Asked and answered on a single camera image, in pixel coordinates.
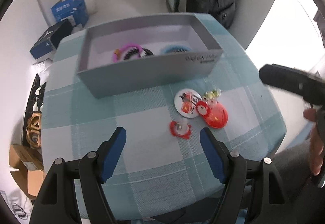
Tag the white round pin badge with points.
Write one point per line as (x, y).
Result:
(185, 102)

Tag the teal plaid tablecloth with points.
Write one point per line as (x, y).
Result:
(158, 172)

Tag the black Jordan shoe box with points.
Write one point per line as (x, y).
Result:
(46, 46)

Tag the person's right hand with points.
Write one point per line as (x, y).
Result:
(316, 144)

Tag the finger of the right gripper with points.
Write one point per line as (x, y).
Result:
(309, 87)

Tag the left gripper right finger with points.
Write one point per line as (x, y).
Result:
(269, 202)

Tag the tan brown shoes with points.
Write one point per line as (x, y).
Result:
(33, 130)

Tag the red frilly hair clip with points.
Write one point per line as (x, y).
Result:
(179, 129)

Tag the red round China badge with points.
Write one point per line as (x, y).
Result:
(217, 116)

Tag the black white sneakers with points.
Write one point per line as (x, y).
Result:
(39, 95)

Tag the blue cardboard box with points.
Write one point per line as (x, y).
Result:
(73, 10)

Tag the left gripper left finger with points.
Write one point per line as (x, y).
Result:
(56, 201)

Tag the brown cardboard box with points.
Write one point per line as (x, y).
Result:
(27, 169)

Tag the yellow-green flower hair clip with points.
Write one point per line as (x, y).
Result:
(211, 95)

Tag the grey open cardboard box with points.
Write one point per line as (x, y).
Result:
(141, 52)

